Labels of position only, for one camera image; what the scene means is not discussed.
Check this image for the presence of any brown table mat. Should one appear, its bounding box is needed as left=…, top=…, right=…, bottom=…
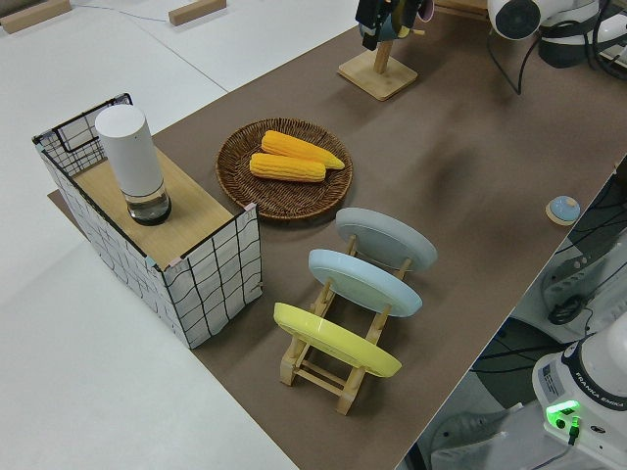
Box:
left=47, top=0, right=627, bottom=470

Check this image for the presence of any dark blue mug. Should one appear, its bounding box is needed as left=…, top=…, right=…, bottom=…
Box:
left=360, top=14, right=410, bottom=41

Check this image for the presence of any blue call bell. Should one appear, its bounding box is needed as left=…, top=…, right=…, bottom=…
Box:
left=545, top=195, right=582, bottom=227

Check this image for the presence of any yellow plate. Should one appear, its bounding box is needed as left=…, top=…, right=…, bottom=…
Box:
left=272, top=302, right=404, bottom=379

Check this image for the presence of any yellow corn cob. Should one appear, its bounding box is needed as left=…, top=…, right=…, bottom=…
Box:
left=260, top=129, right=347, bottom=171
left=249, top=152, right=328, bottom=184

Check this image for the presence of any wire grid shelf with boards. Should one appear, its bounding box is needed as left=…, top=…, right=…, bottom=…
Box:
left=31, top=91, right=264, bottom=351

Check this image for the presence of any black cable bundle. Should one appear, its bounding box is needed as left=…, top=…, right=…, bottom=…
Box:
left=547, top=293, right=597, bottom=327

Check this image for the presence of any light blue plate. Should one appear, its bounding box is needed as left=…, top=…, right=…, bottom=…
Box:
left=307, top=248, right=424, bottom=319

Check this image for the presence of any grey plate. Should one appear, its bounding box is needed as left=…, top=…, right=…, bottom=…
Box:
left=335, top=207, right=438, bottom=275

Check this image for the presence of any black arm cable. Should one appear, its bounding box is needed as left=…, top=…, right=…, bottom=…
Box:
left=487, top=19, right=540, bottom=97

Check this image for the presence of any wooden plate rack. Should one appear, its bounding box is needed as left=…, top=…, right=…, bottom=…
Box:
left=279, top=233, right=413, bottom=416

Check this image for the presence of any wooden mug tree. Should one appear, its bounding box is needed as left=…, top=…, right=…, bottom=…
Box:
left=337, top=0, right=427, bottom=103

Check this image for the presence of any wooden block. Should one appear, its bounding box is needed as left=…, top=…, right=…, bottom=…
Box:
left=0, top=0, right=72, bottom=35
left=168, top=0, right=228, bottom=26

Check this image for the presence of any brown wicker basket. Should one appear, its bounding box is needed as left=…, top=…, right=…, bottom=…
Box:
left=216, top=117, right=355, bottom=224

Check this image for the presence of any white cylinder bottle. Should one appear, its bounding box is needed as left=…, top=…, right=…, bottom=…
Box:
left=94, top=105, right=173, bottom=227

